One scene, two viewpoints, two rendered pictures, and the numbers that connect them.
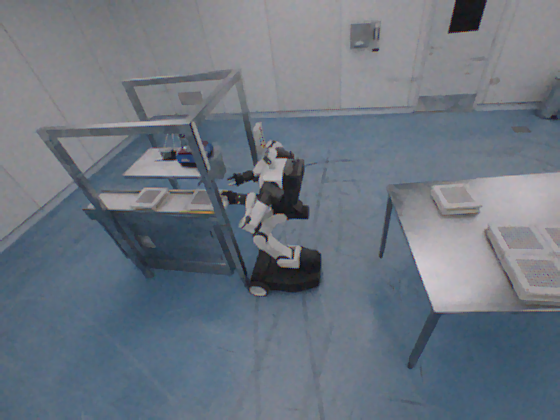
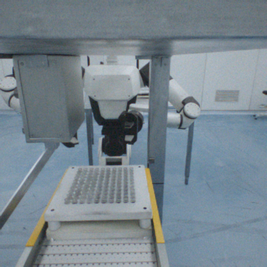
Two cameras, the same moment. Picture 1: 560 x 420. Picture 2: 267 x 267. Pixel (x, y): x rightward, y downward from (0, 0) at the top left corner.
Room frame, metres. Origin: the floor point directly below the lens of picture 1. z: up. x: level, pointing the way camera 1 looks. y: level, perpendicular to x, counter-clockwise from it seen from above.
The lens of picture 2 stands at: (1.97, 1.14, 1.31)
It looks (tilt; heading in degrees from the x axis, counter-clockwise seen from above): 19 degrees down; 251
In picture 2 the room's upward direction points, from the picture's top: straight up
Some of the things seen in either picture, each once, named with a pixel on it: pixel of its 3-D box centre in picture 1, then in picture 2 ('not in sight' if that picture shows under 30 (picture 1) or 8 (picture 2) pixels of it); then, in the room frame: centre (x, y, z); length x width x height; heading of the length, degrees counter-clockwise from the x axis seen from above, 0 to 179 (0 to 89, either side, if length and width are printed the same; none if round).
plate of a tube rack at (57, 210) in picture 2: (204, 198); (103, 187); (1.87, 0.60, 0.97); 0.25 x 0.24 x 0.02; 162
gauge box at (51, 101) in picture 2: (209, 165); (56, 94); (1.96, 0.49, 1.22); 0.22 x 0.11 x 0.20; 72
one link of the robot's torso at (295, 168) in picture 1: (283, 182); (113, 90); (1.66, -0.06, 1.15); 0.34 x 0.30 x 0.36; 163
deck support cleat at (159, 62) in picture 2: not in sight; (161, 62); (1.65, 0.49, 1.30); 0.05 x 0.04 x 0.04; 162
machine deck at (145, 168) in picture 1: (173, 163); (95, 47); (1.89, 0.72, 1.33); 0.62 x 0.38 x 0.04; 72
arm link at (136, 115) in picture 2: (236, 198); (132, 125); (1.68, 0.31, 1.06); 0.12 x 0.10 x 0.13; 64
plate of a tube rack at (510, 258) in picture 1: (540, 274); not in sight; (0.72, -1.29, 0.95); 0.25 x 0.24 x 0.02; 164
